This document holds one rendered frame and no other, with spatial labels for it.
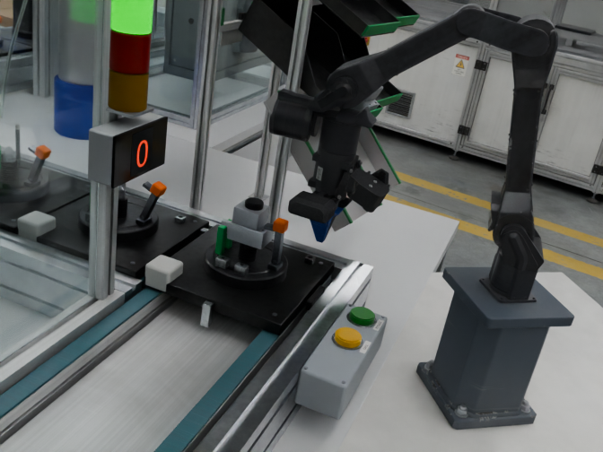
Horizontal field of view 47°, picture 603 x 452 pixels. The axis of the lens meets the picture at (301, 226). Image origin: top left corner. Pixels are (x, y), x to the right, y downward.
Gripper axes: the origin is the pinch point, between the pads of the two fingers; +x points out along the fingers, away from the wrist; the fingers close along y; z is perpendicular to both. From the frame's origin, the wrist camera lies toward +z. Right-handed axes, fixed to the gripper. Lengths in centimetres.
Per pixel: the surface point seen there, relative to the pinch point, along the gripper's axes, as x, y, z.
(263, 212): 1.3, -0.6, -10.0
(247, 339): 18.0, -11.1, -5.5
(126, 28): -27.1, -21.3, -23.0
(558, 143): 78, 393, 38
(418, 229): 24, 62, 6
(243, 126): 24, 101, -61
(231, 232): 5.7, -2.3, -14.3
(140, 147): -11.7, -19.5, -21.2
